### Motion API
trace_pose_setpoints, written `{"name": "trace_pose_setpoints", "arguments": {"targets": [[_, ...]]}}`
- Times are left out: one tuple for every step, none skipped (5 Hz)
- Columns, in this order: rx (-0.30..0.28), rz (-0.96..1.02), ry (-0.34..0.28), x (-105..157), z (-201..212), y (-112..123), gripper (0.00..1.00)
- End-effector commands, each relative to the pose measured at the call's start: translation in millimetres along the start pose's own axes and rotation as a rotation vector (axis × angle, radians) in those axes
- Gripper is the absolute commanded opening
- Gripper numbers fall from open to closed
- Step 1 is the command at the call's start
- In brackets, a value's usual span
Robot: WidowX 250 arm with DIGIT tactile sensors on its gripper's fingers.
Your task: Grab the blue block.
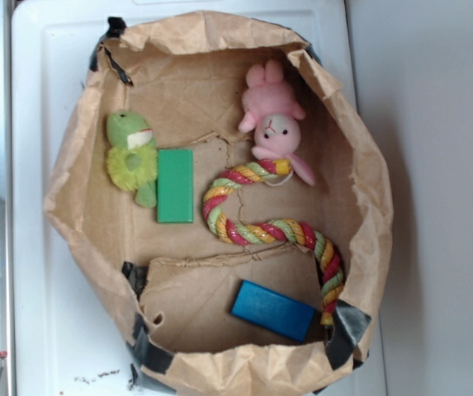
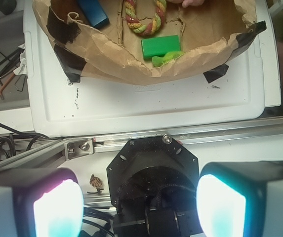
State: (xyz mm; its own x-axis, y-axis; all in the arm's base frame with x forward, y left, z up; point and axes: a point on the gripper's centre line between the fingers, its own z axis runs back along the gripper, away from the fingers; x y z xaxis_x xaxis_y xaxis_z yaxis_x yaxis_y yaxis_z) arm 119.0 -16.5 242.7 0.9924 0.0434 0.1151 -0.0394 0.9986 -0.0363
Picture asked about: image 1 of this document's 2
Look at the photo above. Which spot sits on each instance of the brown paper bag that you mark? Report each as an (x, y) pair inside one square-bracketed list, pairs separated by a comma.
[(169, 287)]

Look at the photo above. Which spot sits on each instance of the blue wooden block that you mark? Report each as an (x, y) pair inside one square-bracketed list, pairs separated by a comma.
[(276, 312)]

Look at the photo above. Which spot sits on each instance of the green plush frog toy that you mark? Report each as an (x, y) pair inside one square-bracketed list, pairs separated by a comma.
[(132, 160)]

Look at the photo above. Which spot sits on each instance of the pink plush bunny toy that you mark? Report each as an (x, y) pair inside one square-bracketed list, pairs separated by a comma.
[(272, 112)]

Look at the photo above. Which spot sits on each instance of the multicolour twisted rope toy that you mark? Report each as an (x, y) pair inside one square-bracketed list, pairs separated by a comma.
[(283, 230)]

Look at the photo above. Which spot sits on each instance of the green wooden block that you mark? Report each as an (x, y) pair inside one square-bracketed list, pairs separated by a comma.
[(175, 186)]

